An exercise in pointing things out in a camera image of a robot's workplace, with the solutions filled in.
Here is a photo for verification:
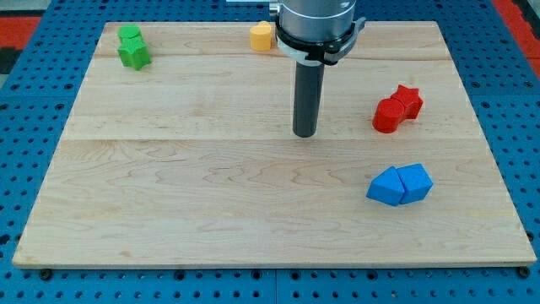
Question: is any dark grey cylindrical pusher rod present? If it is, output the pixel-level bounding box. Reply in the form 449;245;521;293
293;62;324;138

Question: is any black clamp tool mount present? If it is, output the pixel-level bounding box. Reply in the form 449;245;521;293
275;17;366;67

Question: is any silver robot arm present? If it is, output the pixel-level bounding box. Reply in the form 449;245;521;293
267;0;366;138

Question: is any red star block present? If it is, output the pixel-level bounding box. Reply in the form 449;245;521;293
391;84;424;119

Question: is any green star block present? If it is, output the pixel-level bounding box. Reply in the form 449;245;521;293
117;37;152;70

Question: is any yellow heart block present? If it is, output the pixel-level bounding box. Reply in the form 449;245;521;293
249;21;273;52

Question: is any red round block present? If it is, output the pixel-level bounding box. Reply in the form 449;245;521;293
372;98;405;133

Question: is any blue triangular block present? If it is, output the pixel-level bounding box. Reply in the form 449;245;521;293
366;166;405;206

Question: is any light wooden board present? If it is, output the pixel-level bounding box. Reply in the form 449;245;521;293
13;21;537;269

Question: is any blue cube block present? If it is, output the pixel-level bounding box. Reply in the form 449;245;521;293
397;163;433;204

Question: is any green round block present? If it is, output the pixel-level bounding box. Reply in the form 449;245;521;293
117;24;142;42

